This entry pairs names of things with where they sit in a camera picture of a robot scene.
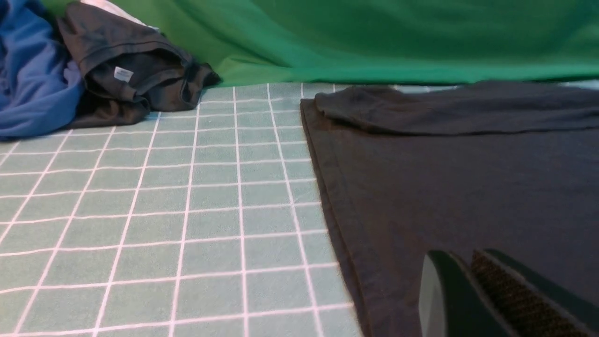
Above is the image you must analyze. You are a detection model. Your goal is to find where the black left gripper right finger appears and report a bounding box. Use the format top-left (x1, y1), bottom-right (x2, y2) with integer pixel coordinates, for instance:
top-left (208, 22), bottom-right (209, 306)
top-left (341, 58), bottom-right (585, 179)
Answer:
top-left (471, 249), bottom-right (598, 337)

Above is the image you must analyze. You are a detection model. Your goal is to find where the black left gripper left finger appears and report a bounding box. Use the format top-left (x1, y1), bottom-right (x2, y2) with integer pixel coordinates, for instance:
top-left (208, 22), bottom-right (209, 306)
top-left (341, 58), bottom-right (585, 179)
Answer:
top-left (418, 250), bottom-right (515, 337)

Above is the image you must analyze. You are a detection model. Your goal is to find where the dark gray long-sleeved shirt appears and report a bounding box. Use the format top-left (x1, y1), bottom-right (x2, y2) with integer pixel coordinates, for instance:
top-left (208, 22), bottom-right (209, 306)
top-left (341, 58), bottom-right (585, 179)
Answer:
top-left (300, 81), bottom-right (599, 337)

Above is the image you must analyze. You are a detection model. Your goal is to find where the crumpled dark gray shirt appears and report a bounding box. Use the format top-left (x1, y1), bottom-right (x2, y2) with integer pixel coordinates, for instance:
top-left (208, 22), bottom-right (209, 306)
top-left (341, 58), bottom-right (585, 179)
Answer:
top-left (57, 1), bottom-right (221, 129)

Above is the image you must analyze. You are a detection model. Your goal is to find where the green grid cutting mat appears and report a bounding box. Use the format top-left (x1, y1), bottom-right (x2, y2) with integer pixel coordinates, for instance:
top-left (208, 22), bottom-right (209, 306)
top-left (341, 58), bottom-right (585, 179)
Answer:
top-left (1, 83), bottom-right (365, 337)

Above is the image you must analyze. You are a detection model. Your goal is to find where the green backdrop cloth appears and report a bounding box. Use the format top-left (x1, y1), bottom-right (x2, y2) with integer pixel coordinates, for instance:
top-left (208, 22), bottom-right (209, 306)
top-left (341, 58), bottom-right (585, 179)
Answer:
top-left (41, 0), bottom-right (599, 88)

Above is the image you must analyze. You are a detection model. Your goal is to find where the white folded cloth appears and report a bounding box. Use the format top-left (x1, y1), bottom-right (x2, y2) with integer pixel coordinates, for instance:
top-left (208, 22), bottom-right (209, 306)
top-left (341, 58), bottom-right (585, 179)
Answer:
top-left (80, 0), bottom-right (160, 32)

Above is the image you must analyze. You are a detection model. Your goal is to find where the blue garment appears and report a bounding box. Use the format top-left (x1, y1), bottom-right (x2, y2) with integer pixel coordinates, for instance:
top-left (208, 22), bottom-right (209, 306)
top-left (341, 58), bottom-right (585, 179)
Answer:
top-left (0, 0), bottom-right (84, 141)

